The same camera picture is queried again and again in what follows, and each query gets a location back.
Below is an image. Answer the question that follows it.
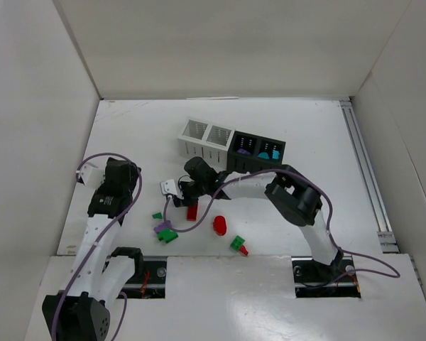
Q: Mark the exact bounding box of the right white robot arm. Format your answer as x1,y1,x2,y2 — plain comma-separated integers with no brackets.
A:
169,157,344,271

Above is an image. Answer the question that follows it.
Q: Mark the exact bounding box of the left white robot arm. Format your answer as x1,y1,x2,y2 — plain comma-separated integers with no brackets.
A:
42,153,143,340

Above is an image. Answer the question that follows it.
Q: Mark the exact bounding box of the small green lego wedge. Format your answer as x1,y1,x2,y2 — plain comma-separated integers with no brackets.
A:
152,212,163,219

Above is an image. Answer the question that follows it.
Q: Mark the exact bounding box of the red rectangular lego brick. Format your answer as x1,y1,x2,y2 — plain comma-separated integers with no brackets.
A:
186,203,198,222

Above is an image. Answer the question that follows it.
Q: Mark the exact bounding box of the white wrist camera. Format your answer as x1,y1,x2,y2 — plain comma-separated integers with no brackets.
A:
76,162,104,188
160,179,180,197

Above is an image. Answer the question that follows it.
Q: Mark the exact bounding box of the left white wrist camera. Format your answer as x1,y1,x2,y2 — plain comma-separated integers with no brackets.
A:
76,162,104,188

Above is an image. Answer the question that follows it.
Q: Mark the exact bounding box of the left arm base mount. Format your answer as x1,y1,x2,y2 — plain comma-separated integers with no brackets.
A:
121,256,168,299

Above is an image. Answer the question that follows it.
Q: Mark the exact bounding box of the small red lego piece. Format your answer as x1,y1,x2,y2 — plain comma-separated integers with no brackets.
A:
238,244,249,256

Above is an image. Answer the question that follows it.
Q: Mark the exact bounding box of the green square lego brick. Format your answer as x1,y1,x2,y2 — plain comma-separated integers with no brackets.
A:
230,235,245,251

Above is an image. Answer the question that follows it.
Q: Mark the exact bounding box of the red oval lego piece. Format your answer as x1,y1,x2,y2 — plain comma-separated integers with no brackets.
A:
213,215,227,237

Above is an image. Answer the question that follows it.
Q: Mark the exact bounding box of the black double container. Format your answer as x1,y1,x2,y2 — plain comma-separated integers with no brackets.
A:
226,131,285,173

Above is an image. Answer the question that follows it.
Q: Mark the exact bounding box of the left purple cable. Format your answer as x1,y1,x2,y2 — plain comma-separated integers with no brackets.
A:
51,152,143,341

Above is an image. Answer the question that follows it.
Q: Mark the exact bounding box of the purple oval lego piece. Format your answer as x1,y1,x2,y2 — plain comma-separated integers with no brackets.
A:
236,148,252,156

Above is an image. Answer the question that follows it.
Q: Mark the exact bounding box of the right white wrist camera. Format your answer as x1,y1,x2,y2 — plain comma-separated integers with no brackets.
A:
160,179,180,197

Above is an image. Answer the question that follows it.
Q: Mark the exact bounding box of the purple studded lego brick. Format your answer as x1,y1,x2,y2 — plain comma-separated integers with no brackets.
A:
153,220,172,234

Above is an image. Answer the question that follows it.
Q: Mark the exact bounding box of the teal round lego piece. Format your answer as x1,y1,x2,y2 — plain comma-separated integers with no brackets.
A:
258,152,270,160

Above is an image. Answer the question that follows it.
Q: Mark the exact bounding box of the white double container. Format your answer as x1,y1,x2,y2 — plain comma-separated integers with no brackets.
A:
177,117,235,169

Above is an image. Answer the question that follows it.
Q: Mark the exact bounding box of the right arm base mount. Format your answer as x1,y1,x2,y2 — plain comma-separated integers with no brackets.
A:
292,256,361,298

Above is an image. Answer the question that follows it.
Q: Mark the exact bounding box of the green notched lego brick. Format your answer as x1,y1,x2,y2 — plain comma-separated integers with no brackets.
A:
158,229,178,244

